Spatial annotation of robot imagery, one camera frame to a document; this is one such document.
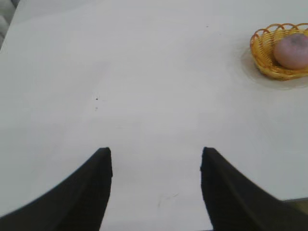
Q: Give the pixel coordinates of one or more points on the yellow woven plastic basket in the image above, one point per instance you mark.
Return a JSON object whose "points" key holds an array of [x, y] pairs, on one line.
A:
{"points": [[263, 53]]}

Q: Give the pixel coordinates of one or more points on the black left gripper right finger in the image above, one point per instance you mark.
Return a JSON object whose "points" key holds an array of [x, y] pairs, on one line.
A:
{"points": [[235, 199]]}

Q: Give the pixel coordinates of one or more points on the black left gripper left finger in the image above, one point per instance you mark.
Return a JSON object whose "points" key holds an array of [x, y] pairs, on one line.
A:
{"points": [[72, 197]]}

